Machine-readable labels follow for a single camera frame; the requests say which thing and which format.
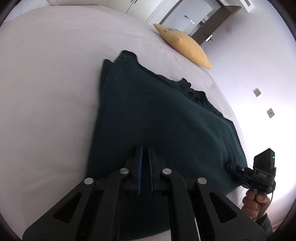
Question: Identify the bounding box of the dark green sweater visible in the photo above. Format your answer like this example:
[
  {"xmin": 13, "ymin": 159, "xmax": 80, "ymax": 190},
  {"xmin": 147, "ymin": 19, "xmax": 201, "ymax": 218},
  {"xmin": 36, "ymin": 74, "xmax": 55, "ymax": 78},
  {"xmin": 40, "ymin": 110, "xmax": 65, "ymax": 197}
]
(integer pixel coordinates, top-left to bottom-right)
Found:
[{"xmin": 85, "ymin": 50, "xmax": 249, "ymax": 241}]

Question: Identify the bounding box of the white wardrobe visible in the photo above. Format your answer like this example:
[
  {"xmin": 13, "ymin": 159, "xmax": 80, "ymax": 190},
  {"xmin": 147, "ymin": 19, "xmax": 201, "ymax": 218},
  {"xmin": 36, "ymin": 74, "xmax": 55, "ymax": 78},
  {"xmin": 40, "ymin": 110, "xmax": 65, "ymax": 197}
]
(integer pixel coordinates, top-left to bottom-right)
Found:
[{"xmin": 125, "ymin": 0, "xmax": 167, "ymax": 23}]

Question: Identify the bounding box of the person's right hand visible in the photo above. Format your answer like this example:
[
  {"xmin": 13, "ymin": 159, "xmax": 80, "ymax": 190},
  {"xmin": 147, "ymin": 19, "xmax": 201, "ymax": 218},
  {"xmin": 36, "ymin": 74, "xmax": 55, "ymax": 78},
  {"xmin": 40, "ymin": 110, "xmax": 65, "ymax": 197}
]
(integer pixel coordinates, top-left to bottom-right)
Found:
[{"xmin": 242, "ymin": 188, "xmax": 272, "ymax": 219}]

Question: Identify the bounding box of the yellow pillow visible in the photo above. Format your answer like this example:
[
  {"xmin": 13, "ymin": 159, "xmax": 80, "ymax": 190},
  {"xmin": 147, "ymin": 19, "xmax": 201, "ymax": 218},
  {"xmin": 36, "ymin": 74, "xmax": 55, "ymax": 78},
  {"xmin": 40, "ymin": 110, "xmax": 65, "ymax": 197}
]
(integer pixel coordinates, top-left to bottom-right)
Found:
[{"xmin": 153, "ymin": 23, "xmax": 213, "ymax": 70}]

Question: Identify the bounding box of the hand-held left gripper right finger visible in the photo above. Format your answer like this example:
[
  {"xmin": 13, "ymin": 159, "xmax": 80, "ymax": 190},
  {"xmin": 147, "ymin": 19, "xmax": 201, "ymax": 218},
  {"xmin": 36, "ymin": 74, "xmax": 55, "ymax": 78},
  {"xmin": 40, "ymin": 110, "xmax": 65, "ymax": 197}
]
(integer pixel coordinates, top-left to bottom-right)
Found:
[{"xmin": 148, "ymin": 146, "xmax": 267, "ymax": 241}]

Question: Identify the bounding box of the white rumpled quilt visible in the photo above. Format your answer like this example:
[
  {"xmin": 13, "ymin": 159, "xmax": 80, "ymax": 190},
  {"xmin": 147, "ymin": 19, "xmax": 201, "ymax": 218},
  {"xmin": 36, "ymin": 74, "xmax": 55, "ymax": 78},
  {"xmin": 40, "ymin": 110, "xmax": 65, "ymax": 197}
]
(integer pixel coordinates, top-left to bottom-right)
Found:
[{"xmin": 3, "ymin": 0, "xmax": 49, "ymax": 23}]

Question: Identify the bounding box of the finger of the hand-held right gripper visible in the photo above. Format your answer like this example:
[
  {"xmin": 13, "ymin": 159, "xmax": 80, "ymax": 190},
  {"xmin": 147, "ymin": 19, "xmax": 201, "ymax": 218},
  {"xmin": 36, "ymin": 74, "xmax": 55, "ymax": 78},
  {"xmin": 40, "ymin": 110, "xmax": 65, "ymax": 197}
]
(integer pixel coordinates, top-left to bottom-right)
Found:
[{"xmin": 225, "ymin": 162, "xmax": 246, "ymax": 184}]

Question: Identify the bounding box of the brown door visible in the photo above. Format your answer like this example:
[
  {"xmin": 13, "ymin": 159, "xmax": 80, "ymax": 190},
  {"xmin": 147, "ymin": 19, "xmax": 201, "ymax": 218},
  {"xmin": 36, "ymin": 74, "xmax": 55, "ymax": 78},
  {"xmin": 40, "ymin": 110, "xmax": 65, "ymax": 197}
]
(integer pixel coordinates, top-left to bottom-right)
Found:
[{"xmin": 191, "ymin": 6, "xmax": 242, "ymax": 46}]

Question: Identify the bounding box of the person's right forearm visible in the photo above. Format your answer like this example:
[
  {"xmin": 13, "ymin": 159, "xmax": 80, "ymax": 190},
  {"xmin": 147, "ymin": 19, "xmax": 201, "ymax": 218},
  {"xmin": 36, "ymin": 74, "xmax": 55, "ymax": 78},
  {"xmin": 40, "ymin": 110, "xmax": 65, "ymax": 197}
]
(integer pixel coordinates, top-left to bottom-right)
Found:
[{"xmin": 255, "ymin": 213, "xmax": 275, "ymax": 237}]

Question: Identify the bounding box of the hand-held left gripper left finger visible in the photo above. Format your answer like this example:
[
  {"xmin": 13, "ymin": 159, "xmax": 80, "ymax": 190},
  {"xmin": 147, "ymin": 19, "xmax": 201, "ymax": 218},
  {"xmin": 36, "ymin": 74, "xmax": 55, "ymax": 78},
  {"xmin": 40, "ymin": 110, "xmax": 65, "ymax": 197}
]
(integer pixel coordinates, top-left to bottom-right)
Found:
[{"xmin": 22, "ymin": 146, "xmax": 144, "ymax": 241}]

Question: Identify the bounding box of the grey door panel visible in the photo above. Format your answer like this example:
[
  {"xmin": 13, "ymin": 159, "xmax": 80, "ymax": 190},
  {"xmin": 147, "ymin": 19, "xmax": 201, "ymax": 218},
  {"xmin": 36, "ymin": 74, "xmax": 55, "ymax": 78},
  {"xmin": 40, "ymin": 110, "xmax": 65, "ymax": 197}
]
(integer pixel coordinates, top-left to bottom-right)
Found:
[{"xmin": 159, "ymin": 0, "xmax": 223, "ymax": 36}]

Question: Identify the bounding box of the bed with white sheet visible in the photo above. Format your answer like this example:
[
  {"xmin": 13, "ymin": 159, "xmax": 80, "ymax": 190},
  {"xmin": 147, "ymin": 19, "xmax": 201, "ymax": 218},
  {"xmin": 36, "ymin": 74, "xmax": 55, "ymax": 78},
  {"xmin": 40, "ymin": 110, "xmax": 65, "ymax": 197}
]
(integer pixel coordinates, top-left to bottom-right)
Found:
[{"xmin": 0, "ymin": 5, "xmax": 255, "ymax": 241}]

